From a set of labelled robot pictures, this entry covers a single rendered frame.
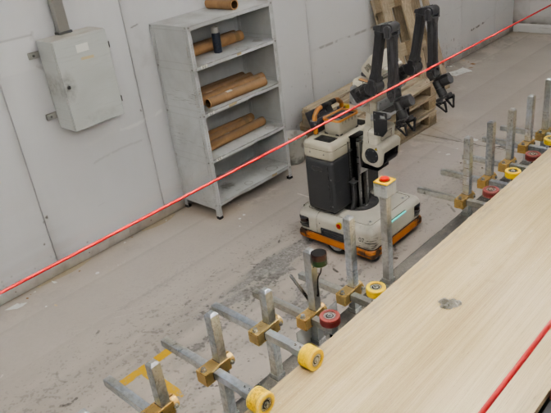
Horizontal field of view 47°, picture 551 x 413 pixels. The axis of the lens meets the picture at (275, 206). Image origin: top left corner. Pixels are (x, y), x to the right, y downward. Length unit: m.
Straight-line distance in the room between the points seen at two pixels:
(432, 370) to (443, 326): 0.24
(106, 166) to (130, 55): 0.85
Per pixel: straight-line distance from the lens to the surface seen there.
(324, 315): 2.44
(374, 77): 3.79
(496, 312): 2.47
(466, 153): 3.33
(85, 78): 4.43
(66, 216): 4.82
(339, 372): 2.21
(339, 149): 4.23
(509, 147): 3.81
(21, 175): 4.59
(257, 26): 5.38
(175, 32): 4.73
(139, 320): 4.18
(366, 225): 4.25
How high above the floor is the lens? 2.40
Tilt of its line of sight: 27 degrees down
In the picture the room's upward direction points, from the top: 7 degrees counter-clockwise
